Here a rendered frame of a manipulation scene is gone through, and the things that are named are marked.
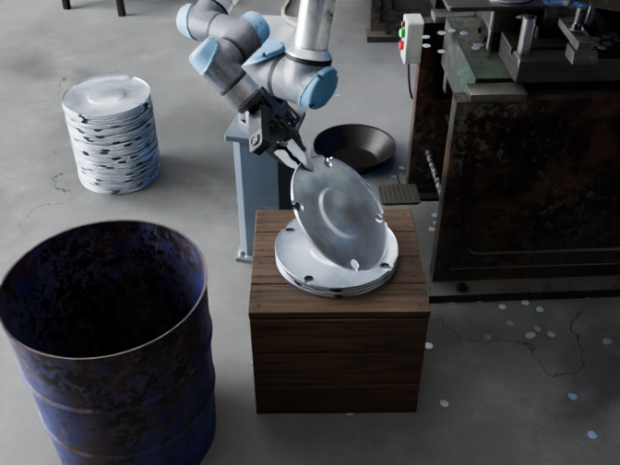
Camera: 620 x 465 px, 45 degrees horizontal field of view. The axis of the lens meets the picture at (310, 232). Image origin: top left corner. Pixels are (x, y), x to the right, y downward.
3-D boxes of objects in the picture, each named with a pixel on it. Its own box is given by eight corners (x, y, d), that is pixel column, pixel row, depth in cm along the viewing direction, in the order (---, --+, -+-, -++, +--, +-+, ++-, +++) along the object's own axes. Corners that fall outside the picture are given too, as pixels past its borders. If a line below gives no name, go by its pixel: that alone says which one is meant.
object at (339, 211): (307, 268, 154) (309, 267, 153) (278, 148, 164) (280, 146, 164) (399, 274, 173) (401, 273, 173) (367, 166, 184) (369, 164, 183)
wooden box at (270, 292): (256, 413, 184) (247, 313, 163) (262, 306, 214) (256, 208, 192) (417, 412, 184) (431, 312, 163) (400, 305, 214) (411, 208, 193)
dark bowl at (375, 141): (315, 184, 262) (315, 168, 258) (311, 140, 286) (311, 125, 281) (399, 183, 263) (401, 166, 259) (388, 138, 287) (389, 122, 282)
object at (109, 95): (117, 125, 235) (116, 123, 235) (43, 107, 244) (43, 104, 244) (166, 85, 256) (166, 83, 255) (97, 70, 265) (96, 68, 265)
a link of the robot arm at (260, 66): (261, 76, 208) (258, 29, 199) (299, 89, 202) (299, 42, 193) (232, 92, 200) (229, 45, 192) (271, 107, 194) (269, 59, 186)
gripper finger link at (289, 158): (316, 160, 172) (290, 131, 169) (309, 174, 168) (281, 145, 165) (308, 167, 174) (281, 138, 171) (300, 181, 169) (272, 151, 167)
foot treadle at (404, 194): (380, 217, 229) (381, 203, 226) (376, 197, 237) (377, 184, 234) (569, 210, 231) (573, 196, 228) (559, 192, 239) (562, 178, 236)
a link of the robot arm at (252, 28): (230, 1, 168) (199, 30, 163) (268, 12, 163) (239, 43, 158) (239, 29, 174) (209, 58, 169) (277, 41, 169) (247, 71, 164)
